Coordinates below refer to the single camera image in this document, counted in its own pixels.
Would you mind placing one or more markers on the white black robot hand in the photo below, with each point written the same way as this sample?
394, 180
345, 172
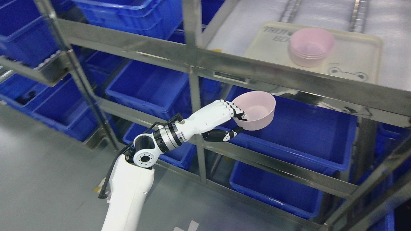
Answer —
204, 122

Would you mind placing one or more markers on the steel shelf rack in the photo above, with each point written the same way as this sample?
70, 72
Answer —
42, 181

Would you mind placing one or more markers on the large blue bin middle shelf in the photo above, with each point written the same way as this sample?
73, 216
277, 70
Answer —
305, 135

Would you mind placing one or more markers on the blue bin centre left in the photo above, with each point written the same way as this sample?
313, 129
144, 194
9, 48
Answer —
151, 89

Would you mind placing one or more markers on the beige plastic tray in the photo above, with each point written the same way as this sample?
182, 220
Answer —
337, 61

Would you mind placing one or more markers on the stacked pink bowls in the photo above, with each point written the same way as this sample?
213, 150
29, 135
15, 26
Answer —
309, 47

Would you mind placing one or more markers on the blue bin bottom shelf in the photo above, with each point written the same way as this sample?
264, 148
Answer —
277, 191

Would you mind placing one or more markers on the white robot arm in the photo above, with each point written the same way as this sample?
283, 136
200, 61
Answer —
131, 175

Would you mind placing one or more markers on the pink plastic bowl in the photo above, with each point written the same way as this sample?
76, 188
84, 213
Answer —
259, 107

